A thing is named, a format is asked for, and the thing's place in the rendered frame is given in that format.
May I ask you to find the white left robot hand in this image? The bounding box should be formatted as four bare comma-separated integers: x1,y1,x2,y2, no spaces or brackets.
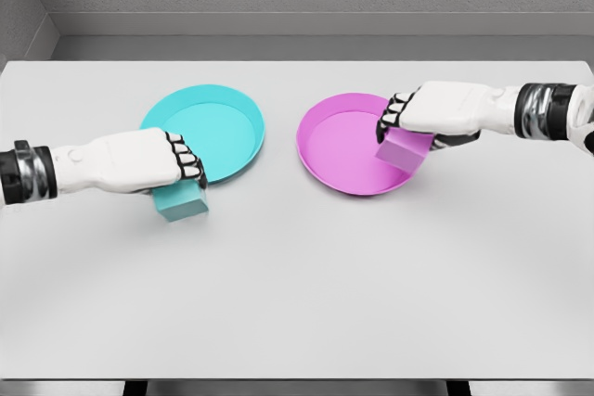
90,127,210,198

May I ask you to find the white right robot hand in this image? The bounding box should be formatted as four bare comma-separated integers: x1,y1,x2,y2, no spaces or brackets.
375,81,489,152

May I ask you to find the pink block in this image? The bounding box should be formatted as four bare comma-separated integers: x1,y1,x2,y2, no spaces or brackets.
375,127,433,175

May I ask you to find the cyan block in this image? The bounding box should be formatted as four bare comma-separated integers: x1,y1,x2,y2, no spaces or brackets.
151,178,211,224

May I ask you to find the cyan plate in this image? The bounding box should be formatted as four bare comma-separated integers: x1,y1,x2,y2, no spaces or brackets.
139,83,267,185

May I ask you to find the pink plate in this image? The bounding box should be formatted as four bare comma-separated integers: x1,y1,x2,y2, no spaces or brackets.
295,93,426,197

